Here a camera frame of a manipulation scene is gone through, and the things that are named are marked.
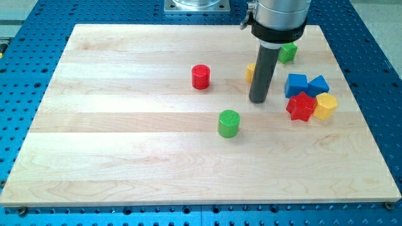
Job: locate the green cube block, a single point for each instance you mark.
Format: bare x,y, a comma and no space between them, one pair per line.
287,53

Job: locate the wooden board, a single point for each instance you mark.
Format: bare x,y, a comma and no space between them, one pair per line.
121,124

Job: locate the yellow block behind rod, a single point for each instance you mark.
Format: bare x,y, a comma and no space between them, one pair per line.
250,72

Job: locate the yellow hexagon block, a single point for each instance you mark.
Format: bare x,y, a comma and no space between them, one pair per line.
325,106

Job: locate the red cylinder block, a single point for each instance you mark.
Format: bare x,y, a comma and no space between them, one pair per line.
200,77

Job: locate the blue cube block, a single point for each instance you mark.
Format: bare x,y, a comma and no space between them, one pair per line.
295,83

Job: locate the red star block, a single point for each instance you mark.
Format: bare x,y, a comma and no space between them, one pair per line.
301,107

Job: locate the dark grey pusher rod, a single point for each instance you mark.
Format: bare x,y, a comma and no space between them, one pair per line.
263,73

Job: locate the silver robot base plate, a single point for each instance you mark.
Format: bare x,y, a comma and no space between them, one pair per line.
178,6

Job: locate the green cylinder block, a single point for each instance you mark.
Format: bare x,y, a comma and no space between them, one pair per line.
229,121

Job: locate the blue perforated table plate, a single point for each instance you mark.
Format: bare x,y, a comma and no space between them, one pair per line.
361,36

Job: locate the blue triangular block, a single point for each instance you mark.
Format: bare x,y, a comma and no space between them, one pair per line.
317,86

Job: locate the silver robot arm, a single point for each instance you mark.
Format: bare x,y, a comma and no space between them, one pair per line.
276,22

